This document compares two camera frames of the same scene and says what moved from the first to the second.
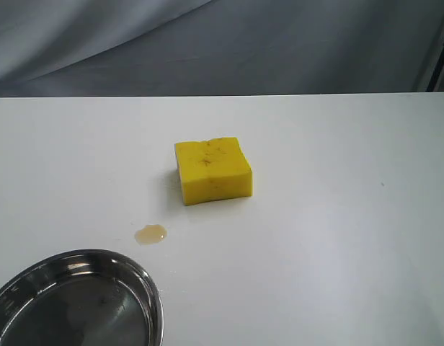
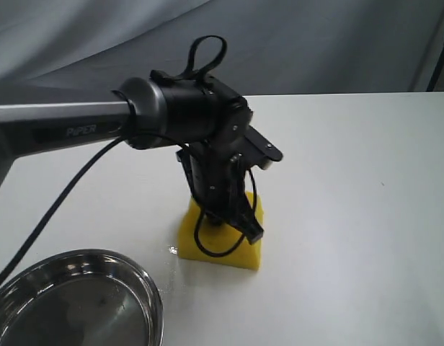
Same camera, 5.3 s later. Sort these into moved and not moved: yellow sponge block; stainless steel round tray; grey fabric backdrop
Moved: yellow sponge block
Not moved: grey fabric backdrop; stainless steel round tray
